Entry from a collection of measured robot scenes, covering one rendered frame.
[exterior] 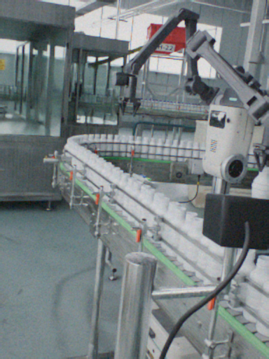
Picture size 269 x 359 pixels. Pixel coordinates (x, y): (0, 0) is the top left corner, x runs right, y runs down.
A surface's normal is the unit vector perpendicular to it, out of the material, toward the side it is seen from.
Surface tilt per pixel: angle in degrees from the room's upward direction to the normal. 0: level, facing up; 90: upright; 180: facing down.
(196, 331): 90
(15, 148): 90
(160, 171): 90
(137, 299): 90
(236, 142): 101
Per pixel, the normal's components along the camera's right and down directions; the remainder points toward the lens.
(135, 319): 0.00, 0.23
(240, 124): 0.39, 0.25
